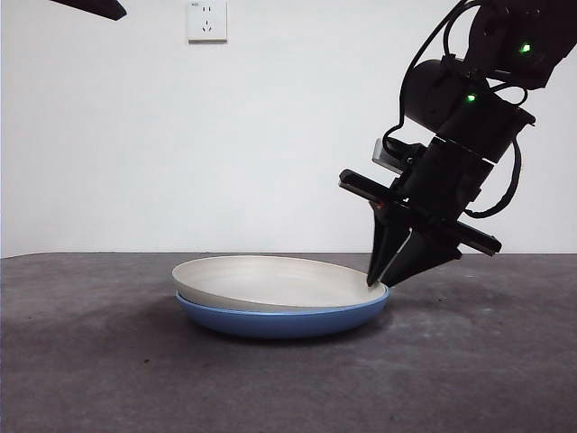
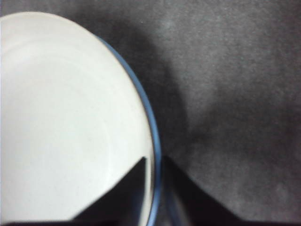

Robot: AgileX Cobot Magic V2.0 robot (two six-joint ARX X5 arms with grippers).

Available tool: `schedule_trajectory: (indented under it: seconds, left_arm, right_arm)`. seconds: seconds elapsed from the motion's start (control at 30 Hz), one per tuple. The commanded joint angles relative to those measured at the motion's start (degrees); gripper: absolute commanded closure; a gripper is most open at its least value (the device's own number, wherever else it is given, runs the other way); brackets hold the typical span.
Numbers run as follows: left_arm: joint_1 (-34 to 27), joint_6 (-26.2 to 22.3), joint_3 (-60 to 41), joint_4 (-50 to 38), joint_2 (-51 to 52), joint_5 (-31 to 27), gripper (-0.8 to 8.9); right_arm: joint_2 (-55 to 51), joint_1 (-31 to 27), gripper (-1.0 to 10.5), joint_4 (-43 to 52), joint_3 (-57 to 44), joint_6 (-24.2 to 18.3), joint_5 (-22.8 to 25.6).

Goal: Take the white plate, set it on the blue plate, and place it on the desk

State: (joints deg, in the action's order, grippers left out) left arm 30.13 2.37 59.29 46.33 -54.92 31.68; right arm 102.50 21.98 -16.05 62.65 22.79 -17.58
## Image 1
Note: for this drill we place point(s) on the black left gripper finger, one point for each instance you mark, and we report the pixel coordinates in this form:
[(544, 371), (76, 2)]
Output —
[(99, 6)]

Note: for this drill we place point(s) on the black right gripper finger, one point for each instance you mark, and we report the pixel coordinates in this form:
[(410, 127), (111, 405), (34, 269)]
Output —
[(383, 243), (424, 257)]

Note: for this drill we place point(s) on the white round plate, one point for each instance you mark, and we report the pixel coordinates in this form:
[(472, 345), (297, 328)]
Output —
[(270, 284)]

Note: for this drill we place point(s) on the blue round plate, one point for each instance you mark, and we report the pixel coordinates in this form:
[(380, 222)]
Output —
[(279, 325)]

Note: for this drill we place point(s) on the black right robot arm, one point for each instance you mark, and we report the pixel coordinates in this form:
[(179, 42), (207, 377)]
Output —
[(478, 122)]

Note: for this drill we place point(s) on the dark grey table mat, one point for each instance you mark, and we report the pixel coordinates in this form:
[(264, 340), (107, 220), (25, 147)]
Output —
[(288, 388)]

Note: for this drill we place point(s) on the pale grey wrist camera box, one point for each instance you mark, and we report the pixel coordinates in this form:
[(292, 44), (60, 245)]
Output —
[(379, 155)]

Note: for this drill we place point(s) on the white wall socket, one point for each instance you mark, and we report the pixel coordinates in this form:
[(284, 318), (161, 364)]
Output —
[(207, 22)]

